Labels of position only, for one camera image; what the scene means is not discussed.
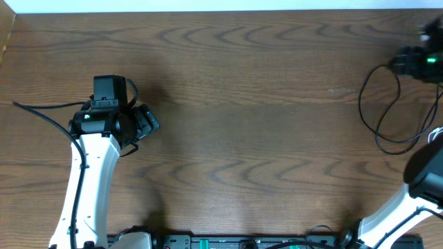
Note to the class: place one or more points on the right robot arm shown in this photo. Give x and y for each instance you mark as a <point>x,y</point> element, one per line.
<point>420,195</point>

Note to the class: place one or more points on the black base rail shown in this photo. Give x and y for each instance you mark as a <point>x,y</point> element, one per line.
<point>194,242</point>

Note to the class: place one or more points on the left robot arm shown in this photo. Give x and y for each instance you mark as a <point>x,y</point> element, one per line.
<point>104,126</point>

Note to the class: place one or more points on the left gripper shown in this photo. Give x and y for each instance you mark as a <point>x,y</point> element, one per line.
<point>147,120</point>

